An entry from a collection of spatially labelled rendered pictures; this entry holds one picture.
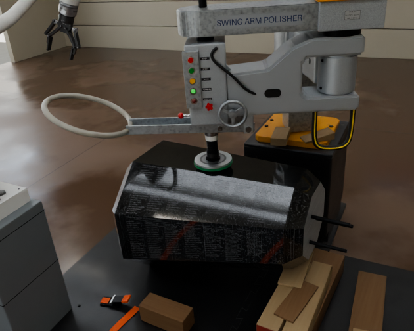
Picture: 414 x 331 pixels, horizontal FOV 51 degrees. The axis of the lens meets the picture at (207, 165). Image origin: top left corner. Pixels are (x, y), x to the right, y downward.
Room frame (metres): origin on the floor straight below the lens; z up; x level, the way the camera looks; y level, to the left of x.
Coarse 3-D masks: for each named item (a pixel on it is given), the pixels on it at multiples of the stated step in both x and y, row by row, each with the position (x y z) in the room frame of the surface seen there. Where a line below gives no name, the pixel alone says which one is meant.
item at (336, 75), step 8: (320, 56) 2.13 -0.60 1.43; (328, 56) 2.09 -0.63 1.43; (336, 56) 2.07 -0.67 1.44; (344, 56) 2.06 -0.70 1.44; (352, 56) 2.07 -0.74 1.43; (320, 64) 2.13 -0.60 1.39; (328, 64) 2.08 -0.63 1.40; (336, 64) 2.06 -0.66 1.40; (344, 64) 2.05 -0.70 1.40; (352, 64) 2.07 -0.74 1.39; (320, 72) 2.12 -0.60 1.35; (328, 72) 2.08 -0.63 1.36; (336, 72) 2.06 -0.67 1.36; (344, 72) 2.05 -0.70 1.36; (352, 72) 2.07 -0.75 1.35; (320, 80) 2.12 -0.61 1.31; (328, 80) 2.08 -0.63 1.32; (336, 80) 2.06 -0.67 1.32; (344, 80) 2.05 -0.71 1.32; (352, 80) 2.07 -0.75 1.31; (320, 88) 2.10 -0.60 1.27; (328, 88) 2.07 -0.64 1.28; (336, 88) 2.05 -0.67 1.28; (344, 88) 2.05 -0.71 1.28; (352, 88) 2.08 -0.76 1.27
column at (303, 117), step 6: (306, 84) 2.70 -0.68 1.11; (312, 84) 2.70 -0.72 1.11; (288, 114) 2.70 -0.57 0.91; (294, 114) 2.70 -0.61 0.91; (300, 114) 2.70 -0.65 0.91; (306, 114) 2.70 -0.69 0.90; (288, 120) 2.70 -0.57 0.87; (294, 120) 2.70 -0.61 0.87; (300, 120) 2.70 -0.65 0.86; (306, 120) 2.70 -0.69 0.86; (288, 126) 2.70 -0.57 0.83; (294, 126) 2.70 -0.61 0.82; (300, 126) 2.70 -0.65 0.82; (306, 126) 2.70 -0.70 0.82
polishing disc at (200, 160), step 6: (198, 156) 2.22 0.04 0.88; (204, 156) 2.22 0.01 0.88; (222, 156) 2.20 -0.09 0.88; (228, 156) 2.20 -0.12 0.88; (198, 162) 2.15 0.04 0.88; (204, 162) 2.14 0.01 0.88; (210, 162) 2.14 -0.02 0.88; (216, 162) 2.13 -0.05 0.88; (222, 162) 2.13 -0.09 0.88; (228, 162) 2.12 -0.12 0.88; (204, 168) 2.10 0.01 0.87; (210, 168) 2.08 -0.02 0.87; (216, 168) 2.08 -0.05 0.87
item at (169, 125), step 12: (132, 120) 2.26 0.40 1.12; (144, 120) 2.26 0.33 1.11; (156, 120) 2.26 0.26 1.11; (168, 120) 2.25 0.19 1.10; (180, 120) 2.25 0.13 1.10; (240, 120) 2.23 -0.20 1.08; (132, 132) 2.15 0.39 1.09; (144, 132) 2.15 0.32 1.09; (156, 132) 2.15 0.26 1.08; (168, 132) 2.14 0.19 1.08; (180, 132) 2.14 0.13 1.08; (192, 132) 2.13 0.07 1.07; (204, 132) 2.13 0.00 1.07; (216, 132) 2.13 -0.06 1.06
